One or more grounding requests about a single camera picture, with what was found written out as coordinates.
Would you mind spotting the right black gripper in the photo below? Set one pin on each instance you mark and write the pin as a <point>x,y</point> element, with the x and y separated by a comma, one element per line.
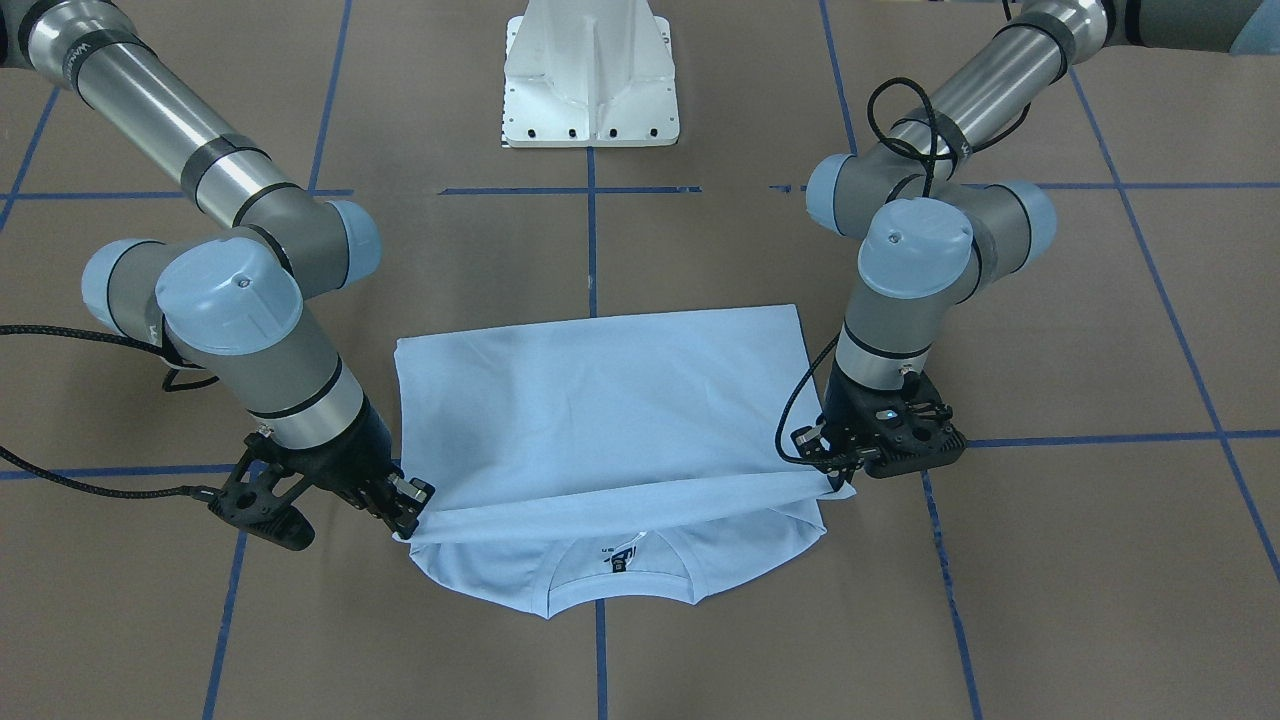
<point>347,458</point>

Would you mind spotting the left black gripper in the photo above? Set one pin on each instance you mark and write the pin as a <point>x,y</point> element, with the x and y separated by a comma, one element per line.
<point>838,404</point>

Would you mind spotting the light blue t-shirt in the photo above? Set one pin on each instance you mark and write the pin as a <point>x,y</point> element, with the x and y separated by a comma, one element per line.
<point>575,461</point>

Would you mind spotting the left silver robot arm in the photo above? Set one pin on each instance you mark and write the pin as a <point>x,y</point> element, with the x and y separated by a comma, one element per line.
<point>928,243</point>

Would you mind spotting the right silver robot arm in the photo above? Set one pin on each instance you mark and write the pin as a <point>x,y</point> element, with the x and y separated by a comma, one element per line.
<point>233,304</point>

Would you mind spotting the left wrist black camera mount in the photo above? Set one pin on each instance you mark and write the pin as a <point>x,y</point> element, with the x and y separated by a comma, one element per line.
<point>911,427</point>

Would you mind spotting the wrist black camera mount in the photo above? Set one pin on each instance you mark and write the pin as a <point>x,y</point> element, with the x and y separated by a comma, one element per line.
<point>911,427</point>
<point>248,502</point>

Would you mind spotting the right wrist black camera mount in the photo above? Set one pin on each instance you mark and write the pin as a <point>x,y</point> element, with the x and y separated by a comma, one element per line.
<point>248,502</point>

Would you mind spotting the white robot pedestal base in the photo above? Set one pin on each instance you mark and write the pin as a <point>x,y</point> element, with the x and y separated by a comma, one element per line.
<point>589,74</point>

